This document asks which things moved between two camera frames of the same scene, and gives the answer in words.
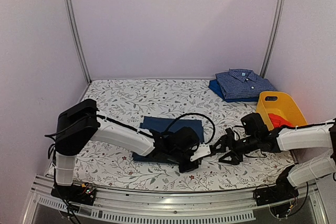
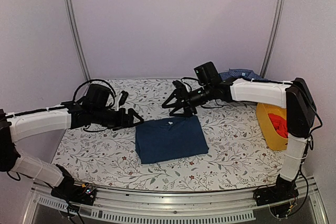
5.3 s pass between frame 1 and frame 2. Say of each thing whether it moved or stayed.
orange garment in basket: stayed
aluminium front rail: stayed
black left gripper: moved
